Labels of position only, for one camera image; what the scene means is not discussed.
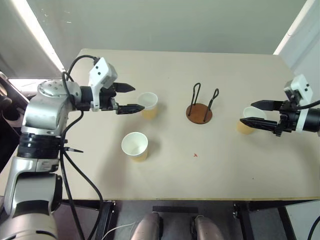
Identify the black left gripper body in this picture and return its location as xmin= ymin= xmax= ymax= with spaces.
xmin=98 ymin=82 xmax=119 ymax=112

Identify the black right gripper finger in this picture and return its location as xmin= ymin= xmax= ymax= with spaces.
xmin=250 ymin=100 xmax=285 ymax=112
xmin=239 ymin=117 xmax=279 ymax=134

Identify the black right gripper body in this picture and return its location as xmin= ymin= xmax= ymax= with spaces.
xmin=273 ymin=99 xmax=301 ymax=138

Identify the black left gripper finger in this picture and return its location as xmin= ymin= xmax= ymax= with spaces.
xmin=116 ymin=103 xmax=146 ymax=116
xmin=114 ymin=82 xmax=136 ymax=94

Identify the yellow paper cup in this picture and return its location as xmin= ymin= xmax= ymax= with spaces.
xmin=137 ymin=92 xmax=159 ymax=121
xmin=121 ymin=131 xmax=149 ymax=163
xmin=236 ymin=106 xmax=268 ymax=136

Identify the dark chair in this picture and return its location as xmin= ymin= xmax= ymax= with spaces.
xmin=0 ymin=71 xmax=31 ymax=173

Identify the grey robot right foot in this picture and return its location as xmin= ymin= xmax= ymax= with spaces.
xmin=191 ymin=214 xmax=225 ymax=240

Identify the grey robot foot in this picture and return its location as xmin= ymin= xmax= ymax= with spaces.
xmin=191 ymin=214 xmax=225 ymax=240
xmin=130 ymin=212 xmax=164 ymax=240

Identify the grey robot left foot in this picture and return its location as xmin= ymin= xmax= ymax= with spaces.
xmin=130 ymin=212 xmax=164 ymax=240

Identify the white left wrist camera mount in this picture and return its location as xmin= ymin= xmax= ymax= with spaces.
xmin=88 ymin=57 xmax=118 ymax=112

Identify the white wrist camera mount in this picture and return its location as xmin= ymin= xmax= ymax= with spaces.
xmin=88 ymin=57 xmax=118 ymax=112
xmin=283 ymin=73 xmax=314 ymax=132

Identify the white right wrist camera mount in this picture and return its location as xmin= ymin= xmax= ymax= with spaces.
xmin=283 ymin=73 xmax=314 ymax=132

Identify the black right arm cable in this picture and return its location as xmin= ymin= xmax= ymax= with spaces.
xmin=289 ymin=94 xmax=320 ymax=110

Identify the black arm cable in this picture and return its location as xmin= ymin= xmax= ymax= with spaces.
xmin=289 ymin=94 xmax=320 ymax=110
xmin=58 ymin=54 xmax=104 ymax=240

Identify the brown round wire cup holder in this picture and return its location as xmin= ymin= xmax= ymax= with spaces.
xmin=185 ymin=82 xmax=220 ymax=125

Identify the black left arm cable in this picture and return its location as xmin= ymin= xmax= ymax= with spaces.
xmin=58 ymin=54 xmax=104 ymax=240

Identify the black metal table frame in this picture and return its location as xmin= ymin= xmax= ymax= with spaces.
xmin=59 ymin=199 xmax=320 ymax=240

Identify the thin white cable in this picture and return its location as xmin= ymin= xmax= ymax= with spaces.
xmin=101 ymin=221 xmax=137 ymax=240

